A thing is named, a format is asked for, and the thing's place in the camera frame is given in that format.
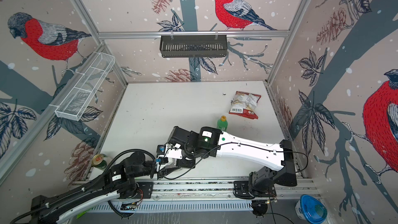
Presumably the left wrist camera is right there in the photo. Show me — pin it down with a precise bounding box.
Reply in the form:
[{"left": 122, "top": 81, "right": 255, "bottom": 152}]
[{"left": 155, "top": 157, "right": 169, "bottom": 166}]

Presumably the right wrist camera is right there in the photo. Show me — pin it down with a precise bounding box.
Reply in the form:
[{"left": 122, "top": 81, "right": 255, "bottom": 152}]
[{"left": 156, "top": 144, "right": 183, "bottom": 162}]

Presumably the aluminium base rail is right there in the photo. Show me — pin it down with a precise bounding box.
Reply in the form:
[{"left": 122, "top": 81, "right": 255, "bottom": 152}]
[{"left": 136, "top": 177, "right": 321, "bottom": 201}]

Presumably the green plastic bottle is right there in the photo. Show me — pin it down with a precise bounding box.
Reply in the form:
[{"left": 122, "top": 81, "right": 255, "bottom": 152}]
[{"left": 217, "top": 119, "right": 228, "bottom": 131}]

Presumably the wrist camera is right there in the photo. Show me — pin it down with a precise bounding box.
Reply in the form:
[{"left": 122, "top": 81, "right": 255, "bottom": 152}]
[
  {"left": 156, "top": 144, "right": 183, "bottom": 162},
  {"left": 155, "top": 157, "right": 169, "bottom": 166}
]

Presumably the black hanging basket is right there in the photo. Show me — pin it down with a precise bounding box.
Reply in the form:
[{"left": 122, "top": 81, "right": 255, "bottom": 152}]
[{"left": 160, "top": 35, "right": 228, "bottom": 58}]

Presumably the green tin can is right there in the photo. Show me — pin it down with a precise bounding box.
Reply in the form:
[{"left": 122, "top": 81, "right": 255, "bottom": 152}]
[{"left": 91, "top": 153, "right": 107, "bottom": 170}]

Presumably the green snack packet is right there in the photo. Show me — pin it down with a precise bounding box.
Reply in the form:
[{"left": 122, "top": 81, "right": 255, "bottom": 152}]
[{"left": 76, "top": 211, "right": 88, "bottom": 219}]

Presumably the white wire basket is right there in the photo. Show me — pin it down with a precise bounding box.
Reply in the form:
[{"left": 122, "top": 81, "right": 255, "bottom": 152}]
[{"left": 55, "top": 52, "right": 115, "bottom": 121}]

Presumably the blue lidded container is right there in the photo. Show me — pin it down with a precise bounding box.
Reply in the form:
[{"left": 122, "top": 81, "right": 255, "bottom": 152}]
[{"left": 295, "top": 195, "right": 328, "bottom": 224}]

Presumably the red snack bag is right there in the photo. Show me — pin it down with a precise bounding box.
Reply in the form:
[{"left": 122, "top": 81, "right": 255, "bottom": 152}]
[{"left": 229, "top": 91, "right": 262, "bottom": 120}]

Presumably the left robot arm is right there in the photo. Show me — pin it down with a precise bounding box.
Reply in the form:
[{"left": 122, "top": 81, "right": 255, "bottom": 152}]
[{"left": 11, "top": 146, "right": 165, "bottom": 224}]

